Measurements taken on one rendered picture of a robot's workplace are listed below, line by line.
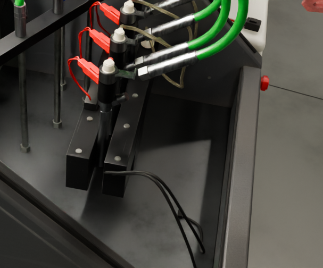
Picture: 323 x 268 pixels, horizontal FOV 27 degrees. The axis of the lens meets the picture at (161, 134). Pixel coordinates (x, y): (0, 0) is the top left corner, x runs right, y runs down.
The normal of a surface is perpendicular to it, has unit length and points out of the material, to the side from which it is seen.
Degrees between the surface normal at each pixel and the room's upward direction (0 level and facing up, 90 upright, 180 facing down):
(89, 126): 0
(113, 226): 0
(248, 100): 0
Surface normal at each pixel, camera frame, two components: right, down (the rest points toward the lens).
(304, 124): 0.11, -0.71
